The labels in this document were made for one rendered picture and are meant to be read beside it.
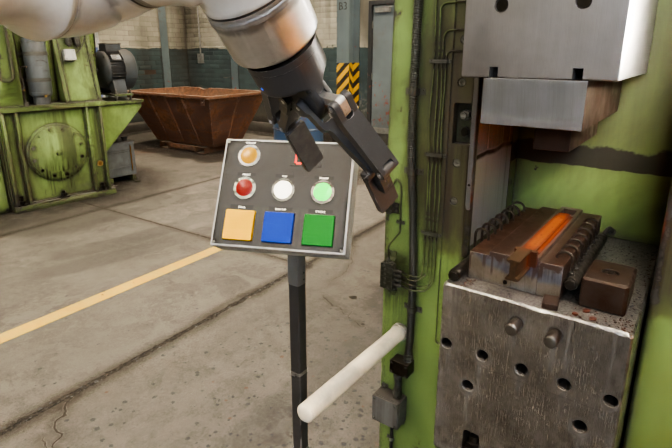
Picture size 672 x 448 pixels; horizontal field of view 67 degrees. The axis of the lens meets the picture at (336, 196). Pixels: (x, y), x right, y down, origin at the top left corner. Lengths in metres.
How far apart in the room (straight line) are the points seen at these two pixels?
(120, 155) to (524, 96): 5.39
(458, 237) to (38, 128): 4.57
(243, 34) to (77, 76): 5.17
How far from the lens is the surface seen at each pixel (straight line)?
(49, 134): 5.42
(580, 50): 1.07
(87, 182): 5.65
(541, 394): 1.23
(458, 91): 1.30
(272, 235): 1.23
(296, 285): 1.41
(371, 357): 1.42
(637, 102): 1.54
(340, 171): 1.24
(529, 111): 1.10
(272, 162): 1.29
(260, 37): 0.46
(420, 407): 1.67
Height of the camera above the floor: 1.42
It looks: 16 degrees down
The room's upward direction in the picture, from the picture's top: straight up
